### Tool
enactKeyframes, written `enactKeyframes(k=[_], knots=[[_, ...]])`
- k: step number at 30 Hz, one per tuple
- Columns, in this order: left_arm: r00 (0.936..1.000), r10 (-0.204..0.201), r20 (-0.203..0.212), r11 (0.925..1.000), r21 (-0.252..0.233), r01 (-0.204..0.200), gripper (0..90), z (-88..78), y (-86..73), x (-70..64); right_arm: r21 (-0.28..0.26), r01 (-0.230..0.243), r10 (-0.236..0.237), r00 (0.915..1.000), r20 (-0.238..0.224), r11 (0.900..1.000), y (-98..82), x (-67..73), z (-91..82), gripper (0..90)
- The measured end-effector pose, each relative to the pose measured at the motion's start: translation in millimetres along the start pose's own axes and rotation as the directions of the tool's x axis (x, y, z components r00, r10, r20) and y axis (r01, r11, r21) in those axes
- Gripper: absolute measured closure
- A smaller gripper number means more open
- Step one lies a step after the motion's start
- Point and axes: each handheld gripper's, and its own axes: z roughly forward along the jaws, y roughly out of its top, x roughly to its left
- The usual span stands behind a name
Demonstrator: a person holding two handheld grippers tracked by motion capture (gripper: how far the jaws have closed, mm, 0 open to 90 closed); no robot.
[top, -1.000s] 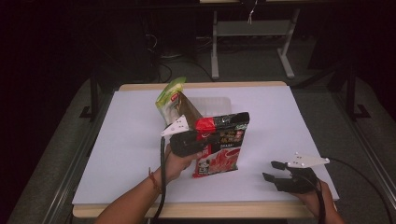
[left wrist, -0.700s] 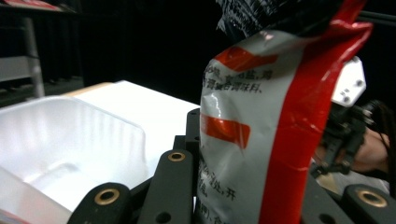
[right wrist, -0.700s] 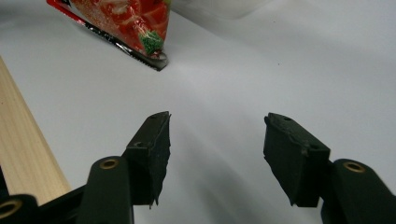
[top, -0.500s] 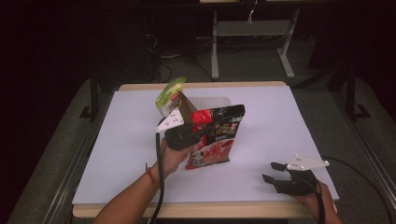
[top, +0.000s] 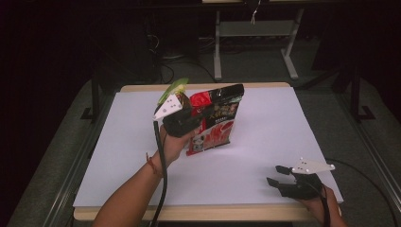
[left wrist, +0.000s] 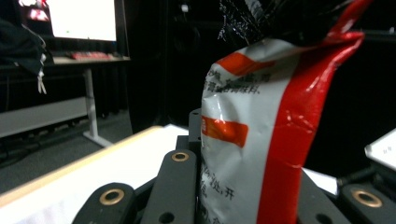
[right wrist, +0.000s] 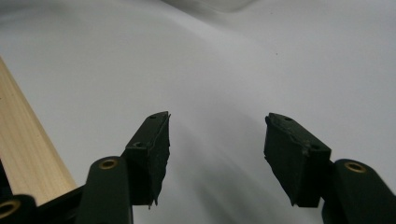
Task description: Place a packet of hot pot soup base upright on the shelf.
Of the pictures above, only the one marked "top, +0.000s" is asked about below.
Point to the grey metal rail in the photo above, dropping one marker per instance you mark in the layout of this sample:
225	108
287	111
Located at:
72	176
375	154

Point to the black metal stand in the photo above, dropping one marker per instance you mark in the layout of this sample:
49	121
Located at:
357	94
94	101

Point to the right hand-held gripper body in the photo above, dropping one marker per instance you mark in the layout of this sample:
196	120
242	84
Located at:
304	187

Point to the person's left hand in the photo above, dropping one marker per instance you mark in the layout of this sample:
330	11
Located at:
173	148

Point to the red and black seasoning packet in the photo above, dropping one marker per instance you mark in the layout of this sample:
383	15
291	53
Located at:
220	126

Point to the grey metal desk frame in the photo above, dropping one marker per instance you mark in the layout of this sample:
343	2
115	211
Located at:
255	28

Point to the person's right hand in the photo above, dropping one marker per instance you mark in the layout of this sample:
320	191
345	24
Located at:
317	206

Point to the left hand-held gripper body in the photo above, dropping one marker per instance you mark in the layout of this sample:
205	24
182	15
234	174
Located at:
181	124

